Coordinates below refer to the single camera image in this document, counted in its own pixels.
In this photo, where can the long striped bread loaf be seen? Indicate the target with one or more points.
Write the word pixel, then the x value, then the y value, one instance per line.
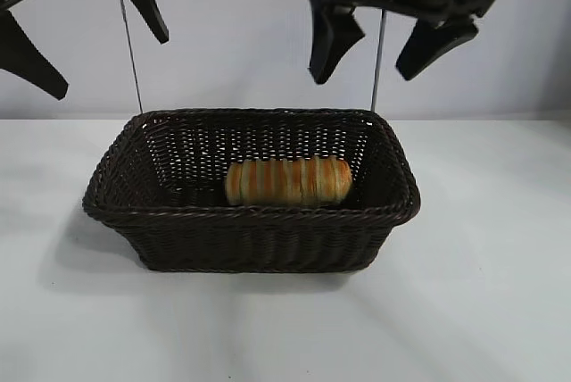
pixel 290 181

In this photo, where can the dark brown wicker basket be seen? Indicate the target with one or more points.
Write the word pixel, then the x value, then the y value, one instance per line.
pixel 250 235

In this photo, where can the thin metal rod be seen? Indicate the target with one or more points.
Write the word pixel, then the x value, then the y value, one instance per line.
pixel 132 60
pixel 377 60

